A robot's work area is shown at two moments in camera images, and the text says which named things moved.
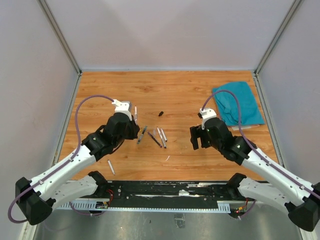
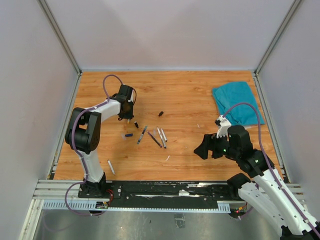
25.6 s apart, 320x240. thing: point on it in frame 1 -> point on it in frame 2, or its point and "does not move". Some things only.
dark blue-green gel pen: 144,129 does not move
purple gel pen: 154,139 does not move
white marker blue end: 160,135 does not move
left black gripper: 135,129 -> 130,115
